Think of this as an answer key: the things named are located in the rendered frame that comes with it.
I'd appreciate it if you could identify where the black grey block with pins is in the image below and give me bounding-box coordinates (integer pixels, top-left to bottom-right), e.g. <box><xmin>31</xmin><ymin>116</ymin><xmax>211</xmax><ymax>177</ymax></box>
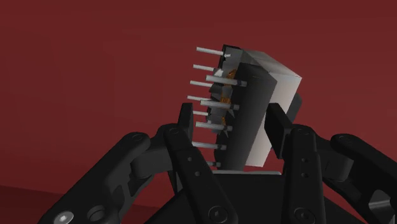
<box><xmin>186</xmin><ymin>44</ymin><xmax>303</xmax><ymax>171</ymax></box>

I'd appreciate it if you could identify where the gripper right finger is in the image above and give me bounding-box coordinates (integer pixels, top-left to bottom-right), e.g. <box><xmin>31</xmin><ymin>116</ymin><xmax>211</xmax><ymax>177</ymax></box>
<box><xmin>264</xmin><ymin>103</ymin><xmax>397</xmax><ymax>224</ymax></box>

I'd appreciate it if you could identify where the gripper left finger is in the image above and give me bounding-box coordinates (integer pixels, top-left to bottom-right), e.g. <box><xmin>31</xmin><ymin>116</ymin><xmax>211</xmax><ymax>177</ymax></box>
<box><xmin>37</xmin><ymin>102</ymin><xmax>239</xmax><ymax>224</ymax></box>

